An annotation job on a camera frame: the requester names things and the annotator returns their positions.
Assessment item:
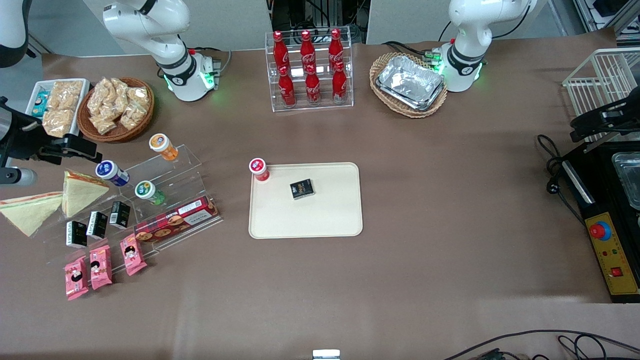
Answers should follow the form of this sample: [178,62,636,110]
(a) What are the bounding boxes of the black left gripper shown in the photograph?
[570,96,640,144]

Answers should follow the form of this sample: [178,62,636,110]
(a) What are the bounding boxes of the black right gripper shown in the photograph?
[0,97,102,168]

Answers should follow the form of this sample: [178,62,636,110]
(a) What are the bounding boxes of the triangular sandwich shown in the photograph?
[0,192,64,238]
[61,170,110,219]

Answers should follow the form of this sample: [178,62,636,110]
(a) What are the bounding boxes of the white rectangular snack tray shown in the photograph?
[25,78,91,139]

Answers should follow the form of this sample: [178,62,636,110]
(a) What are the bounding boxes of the aluminium foil tray stack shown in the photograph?
[376,55,446,112]

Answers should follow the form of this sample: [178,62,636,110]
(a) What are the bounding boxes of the beige plastic tray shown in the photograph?
[248,162,364,240]

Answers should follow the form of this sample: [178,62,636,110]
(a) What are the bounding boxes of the clear bag of crackers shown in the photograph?
[120,102,149,131]
[86,79,117,117]
[127,86,151,109]
[42,109,76,139]
[111,77,133,103]
[49,80,84,112]
[89,114,119,136]

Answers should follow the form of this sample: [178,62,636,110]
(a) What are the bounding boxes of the blue bottle with white cap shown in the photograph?
[95,160,130,188]

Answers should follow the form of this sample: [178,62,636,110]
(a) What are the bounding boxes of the dark brown wicker basket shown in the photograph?
[77,77,155,144]

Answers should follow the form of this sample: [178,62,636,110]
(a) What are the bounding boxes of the teal snack pack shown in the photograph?
[32,90,50,118]

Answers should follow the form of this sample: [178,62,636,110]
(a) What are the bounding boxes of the silver metal lever bar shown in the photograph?
[562,160,597,204]

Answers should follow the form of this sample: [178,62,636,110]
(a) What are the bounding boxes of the stainless steel container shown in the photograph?
[611,152,640,211]

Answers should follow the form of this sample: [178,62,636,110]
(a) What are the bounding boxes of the small black carton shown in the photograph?
[86,211,109,240]
[65,220,88,249]
[109,201,132,230]

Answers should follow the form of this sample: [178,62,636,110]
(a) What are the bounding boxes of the green bottle with white cap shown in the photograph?
[134,180,166,206]

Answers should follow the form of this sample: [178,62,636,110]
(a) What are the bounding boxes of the orange bottle with white cap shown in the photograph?
[149,133,179,162]

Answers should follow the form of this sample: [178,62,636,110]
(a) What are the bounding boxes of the clear acrylic stepped stand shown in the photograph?
[37,144,224,275]

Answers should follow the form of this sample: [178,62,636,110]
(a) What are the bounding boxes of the pink snack pack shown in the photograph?
[120,234,148,277]
[89,245,114,291]
[64,256,90,301]

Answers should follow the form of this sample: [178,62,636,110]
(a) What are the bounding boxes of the long red cookie box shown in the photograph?
[133,195,220,244]

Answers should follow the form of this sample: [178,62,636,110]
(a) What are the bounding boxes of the black machine with yellow panel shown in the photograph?
[560,141,640,304]

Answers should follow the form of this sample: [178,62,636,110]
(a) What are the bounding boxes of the light wicker basket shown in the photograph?
[369,52,449,119]

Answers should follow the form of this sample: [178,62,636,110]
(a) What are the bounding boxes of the red bottle with white cap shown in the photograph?
[249,158,271,183]

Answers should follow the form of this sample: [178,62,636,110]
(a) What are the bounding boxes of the red cola bottle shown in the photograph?
[305,65,322,106]
[300,30,317,75]
[332,61,348,105]
[272,31,290,76]
[328,28,345,72]
[278,66,297,108]

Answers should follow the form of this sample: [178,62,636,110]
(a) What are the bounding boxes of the clear acrylic bottle rack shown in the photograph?
[265,31,355,113]

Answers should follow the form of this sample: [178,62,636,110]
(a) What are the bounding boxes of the small black box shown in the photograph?
[289,178,316,201]

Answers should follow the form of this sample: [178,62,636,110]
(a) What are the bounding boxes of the white wire rack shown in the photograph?
[562,47,640,143]

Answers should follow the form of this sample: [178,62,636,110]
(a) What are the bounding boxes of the black power cable with plug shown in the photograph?
[536,134,588,226]

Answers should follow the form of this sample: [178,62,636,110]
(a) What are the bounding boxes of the aluminium frame shelf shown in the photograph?
[572,0,640,48]

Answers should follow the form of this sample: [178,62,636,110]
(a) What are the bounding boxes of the grey arm base cable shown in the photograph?
[214,48,234,72]

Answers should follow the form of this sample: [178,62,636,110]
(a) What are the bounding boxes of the black arm base cable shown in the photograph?
[382,41,443,64]

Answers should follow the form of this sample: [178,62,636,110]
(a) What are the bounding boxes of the long black cable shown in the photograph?
[442,329,640,360]

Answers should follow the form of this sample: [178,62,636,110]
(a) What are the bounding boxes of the looped black cable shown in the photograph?
[557,334,610,360]

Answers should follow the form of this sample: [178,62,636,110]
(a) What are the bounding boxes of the black equipment frame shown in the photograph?
[269,0,372,46]

